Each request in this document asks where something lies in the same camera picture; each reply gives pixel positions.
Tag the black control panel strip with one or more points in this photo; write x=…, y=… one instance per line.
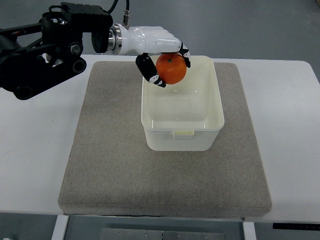
x=296, y=226

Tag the white plastic box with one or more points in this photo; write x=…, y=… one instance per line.
x=186, y=116

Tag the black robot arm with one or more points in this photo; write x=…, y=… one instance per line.
x=37, y=57

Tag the white table leg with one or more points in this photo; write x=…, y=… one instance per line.
x=60, y=227
x=249, y=230

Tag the white left table leg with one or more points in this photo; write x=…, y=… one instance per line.
x=60, y=227

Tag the orange fruit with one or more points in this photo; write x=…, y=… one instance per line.
x=171, y=68

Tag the grey felt mat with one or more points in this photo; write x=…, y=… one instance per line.
x=111, y=170

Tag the white right table leg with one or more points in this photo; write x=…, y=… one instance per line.
x=249, y=230

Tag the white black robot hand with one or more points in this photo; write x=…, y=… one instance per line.
x=145, y=40

